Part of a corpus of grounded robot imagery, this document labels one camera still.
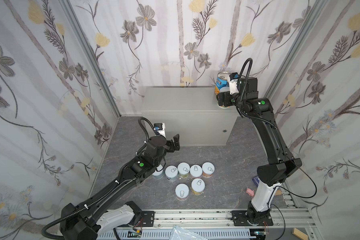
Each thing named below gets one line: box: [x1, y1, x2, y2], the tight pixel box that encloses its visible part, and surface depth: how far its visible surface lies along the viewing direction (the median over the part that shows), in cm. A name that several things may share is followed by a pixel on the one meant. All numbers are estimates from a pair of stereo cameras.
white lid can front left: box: [175, 183, 190, 201], surface depth 80 cm
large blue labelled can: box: [216, 71, 231, 90], surface depth 78 cm
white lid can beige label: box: [189, 164, 203, 180], surface depth 87 cm
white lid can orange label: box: [201, 161, 215, 178], surface depth 88 cm
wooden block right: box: [292, 227, 309, 240], surface depth 70 cm
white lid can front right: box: [191, 178, 206, 196], surface depth 82 cm
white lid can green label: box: [177, 162, 190, 179], surface depth 88 cm
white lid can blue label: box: [164, 165, 179, 182], surface depth 86 cm
